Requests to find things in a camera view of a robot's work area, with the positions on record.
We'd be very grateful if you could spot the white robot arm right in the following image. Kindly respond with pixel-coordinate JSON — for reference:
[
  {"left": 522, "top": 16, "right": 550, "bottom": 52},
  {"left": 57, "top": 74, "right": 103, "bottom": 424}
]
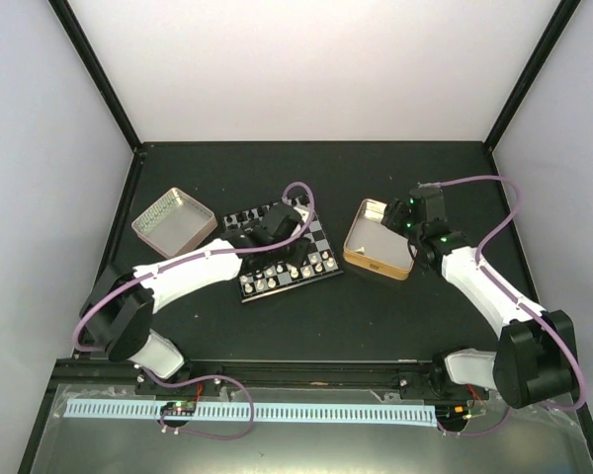
[{"left": 381, "top": 184, "right": 585, "bottom": 410}]

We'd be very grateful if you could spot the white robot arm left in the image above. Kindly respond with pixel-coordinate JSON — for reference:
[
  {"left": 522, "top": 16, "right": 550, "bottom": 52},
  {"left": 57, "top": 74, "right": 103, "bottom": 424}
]
[{"left": 73, "top": 201, "right": 314, "bottom": 394}]

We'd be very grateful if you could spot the black white chessboard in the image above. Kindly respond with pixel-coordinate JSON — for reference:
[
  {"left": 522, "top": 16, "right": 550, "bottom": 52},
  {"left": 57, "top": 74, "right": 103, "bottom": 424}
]
[{"left": 238, "top": 213, "right": 343, "bottom": 303}]

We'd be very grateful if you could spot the gold metal tin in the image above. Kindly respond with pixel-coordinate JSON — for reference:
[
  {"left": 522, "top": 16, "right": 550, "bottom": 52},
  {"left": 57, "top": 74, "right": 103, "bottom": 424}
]
[{"left": 343, "top": 198, "right": 413, "bottom": 281}]

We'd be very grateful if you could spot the pink metal tin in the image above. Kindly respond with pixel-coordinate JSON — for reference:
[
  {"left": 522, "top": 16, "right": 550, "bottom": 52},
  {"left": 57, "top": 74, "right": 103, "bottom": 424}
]
[{"left": 131, "top": 188, "right": 217, "bottom": 259}]

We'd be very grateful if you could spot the black front rail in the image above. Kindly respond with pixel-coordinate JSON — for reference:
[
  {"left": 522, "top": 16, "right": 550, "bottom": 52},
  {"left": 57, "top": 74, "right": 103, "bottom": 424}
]
[{"left": 51, "top": 358, "right": 489, "bottom": 400}]

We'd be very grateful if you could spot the black frame post right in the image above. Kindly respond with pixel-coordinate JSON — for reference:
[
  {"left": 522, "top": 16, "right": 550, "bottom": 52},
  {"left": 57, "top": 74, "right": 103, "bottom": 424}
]
[{"left": 484, "top": 0, "right": 581, "bottom": 152}]

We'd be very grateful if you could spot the black frame post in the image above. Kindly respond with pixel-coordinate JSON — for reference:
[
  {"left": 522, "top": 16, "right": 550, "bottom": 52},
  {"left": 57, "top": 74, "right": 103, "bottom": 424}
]
[
  {"left": 48, "top": 0, "right": 141, "bottom": 152},
  {"left": 484, "top": 0, "right": 581, "bottom": 152}
]

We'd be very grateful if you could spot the white slotted cable duct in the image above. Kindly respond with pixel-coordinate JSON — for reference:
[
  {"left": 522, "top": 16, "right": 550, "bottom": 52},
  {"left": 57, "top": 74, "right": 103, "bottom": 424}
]
[{"left": 63, "top": 399, "right": 437, "bottom": 428}]

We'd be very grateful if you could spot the black frame post left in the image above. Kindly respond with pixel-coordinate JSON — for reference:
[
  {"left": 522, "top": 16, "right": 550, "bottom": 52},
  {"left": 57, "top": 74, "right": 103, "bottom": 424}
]
[{"left": 48, "top": 0, "right": 141, "bottom": 152}]

